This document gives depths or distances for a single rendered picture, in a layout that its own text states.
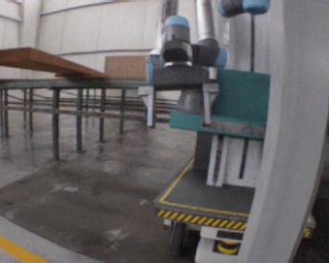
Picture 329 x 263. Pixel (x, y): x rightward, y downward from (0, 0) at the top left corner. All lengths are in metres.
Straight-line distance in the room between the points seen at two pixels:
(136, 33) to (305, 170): 8.50
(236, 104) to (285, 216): 0.84
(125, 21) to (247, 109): 8.12
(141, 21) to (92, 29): 2.01
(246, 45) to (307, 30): 0.93
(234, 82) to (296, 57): 0.83
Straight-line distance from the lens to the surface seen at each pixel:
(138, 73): 8.14
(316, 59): 0.26
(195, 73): 0.60
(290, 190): 0.27
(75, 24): 10.14
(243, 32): 1.20
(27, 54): 0.92
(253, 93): 1.07
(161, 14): 0.96
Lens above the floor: 0.77
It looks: 11 degrees down
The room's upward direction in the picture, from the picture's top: 4 degrees clockwise
